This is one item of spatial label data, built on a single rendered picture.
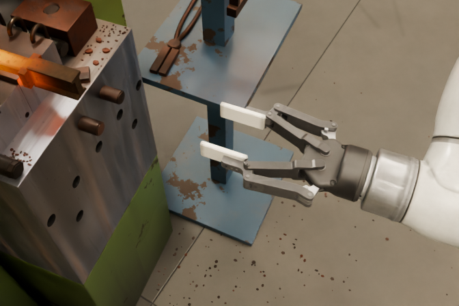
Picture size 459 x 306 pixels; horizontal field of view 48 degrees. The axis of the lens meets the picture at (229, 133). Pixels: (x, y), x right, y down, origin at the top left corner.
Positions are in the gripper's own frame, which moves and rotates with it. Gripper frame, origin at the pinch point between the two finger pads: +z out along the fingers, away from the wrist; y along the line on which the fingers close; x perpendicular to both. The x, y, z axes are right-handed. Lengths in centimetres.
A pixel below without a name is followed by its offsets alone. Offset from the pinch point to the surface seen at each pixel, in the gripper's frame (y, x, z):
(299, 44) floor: 121, -100, 15
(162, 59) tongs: 34, -29, 30
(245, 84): 34.3, -30.0, 9.4
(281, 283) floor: 18, -100, -11
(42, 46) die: 5.6, -0.6, 35.8
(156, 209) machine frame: 16, -73, 29
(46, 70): -0.4, 2.1, 30.2
